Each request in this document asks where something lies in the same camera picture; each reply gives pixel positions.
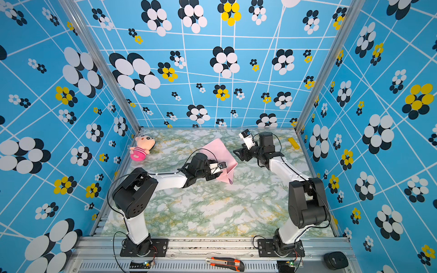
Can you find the black computer mouse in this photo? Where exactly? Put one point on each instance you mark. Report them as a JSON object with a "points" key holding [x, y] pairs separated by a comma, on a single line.
{"points": [[336, 260]]}

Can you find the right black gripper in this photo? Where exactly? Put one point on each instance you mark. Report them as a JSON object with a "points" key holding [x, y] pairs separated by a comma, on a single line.
{"points": [[244, 153]]}

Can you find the red black utility knife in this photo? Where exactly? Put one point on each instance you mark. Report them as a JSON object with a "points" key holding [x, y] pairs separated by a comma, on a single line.
{"points": [[228, 263]]}

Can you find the pink plush doll toy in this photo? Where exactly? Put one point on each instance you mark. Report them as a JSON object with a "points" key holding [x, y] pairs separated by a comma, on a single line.
{"points": [[144, 144]]}

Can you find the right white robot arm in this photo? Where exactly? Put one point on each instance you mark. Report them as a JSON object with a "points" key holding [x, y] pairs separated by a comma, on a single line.
{"points": [[307, 202]]}

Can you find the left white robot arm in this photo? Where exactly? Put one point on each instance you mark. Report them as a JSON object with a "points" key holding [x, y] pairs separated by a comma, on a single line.
{"points": [[132, 196]]}

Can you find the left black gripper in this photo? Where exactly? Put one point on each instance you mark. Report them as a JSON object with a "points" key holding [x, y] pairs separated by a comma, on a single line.
{"points": [[213, 177]]}

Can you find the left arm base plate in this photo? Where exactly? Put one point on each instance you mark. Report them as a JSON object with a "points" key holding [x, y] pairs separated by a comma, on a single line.
{"points": [[150, 247]]}

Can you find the yellow tape piece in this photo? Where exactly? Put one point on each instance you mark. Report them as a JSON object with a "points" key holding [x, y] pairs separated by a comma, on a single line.
{"points": [[295, 145]]}

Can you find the purple wrapping paper sheet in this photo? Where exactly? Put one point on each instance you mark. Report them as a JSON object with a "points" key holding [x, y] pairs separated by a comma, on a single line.
{"points": [[217, 150]]}

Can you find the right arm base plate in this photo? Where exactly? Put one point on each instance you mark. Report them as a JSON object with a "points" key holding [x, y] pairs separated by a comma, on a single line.
{"points": [[274, 248]]}

